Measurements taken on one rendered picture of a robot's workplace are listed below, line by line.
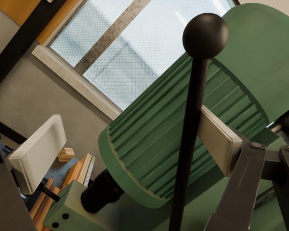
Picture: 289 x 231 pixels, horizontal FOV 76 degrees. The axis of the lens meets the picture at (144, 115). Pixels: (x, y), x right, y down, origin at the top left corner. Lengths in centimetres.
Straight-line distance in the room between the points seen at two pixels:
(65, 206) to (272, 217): 35
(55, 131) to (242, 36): 24
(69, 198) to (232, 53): 37
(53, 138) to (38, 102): 163
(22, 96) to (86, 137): 63
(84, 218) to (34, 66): 144
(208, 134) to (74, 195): 32
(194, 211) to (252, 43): 27
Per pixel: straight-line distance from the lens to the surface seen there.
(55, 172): 69
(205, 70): 16
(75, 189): 43
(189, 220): 38
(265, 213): 40
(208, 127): 16
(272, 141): 34
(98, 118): 173
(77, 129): 182
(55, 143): 18
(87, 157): 74
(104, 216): 45
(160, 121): 26
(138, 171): 27
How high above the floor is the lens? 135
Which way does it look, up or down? 12 degrees down
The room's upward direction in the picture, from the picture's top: 47 degrees clockwise
